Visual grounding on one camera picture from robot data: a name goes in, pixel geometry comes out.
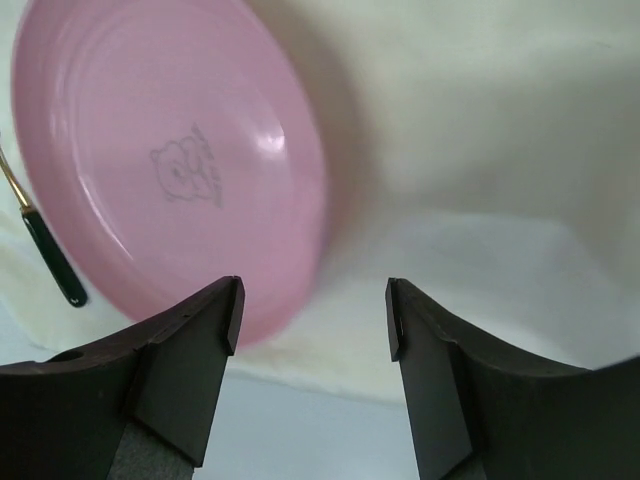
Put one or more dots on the pink round plate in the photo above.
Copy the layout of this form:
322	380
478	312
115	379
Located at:
170	143

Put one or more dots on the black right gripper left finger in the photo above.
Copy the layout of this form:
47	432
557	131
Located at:
137	404

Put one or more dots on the cream cloth placemat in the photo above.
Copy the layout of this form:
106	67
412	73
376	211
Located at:
487	151

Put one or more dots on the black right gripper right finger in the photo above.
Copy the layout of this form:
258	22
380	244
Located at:
481	408

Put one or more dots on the gold fork green handle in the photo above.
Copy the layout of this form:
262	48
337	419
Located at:
55	260

